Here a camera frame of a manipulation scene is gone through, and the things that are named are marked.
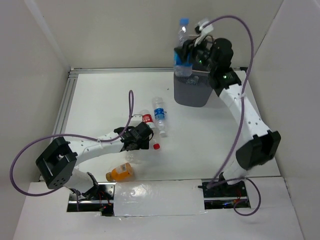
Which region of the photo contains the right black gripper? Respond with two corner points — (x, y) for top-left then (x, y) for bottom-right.
(174, 33), (217, 72)

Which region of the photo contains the blue cap water bottle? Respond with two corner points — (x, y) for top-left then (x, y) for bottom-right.
(174, 18), (193, 77)

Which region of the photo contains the clear unlabelled plastic bottle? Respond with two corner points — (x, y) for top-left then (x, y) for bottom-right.
(125, 152), (136, 163)

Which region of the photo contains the red label red cap bottle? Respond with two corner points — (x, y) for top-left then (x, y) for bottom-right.
(140, 109), (161, 150)

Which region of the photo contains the orange juice bottle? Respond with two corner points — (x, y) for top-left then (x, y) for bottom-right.
(105, 162), (134, 182)

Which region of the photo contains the blue label clear bottle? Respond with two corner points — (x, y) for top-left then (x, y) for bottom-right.
(152, 96), (167, 138)

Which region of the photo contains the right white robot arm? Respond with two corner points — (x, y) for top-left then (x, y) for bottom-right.
(174, 38), (281, 196)

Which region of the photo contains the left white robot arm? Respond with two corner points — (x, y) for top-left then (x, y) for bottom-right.
(35, 122), (154, 200)

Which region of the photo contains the grey mesh waste bin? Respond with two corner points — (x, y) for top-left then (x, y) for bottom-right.
(173, 34), (213, 108)

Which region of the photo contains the white tape sheet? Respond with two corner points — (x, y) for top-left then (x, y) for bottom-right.
(113, 179), (205, 217)

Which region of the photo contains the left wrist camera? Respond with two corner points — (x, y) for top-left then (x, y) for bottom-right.
(131, 114), (143, 124)

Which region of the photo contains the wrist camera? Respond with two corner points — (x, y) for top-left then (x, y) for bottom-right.
(131, 114), (143, 124)
(194, 18), (214, 46)

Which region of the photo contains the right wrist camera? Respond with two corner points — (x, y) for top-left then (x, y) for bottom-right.
(194, 18), (214, 46)

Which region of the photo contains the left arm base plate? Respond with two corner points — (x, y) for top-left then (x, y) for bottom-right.
(66, 182), (116, 217)

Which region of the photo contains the aluminium frame rail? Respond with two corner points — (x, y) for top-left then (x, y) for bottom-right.
(38, 66), (248, 181)

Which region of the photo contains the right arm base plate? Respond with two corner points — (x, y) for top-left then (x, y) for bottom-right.
(198, 180), (251, 210)

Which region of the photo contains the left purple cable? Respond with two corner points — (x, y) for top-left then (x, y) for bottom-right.
(9, 89), (135, 197)

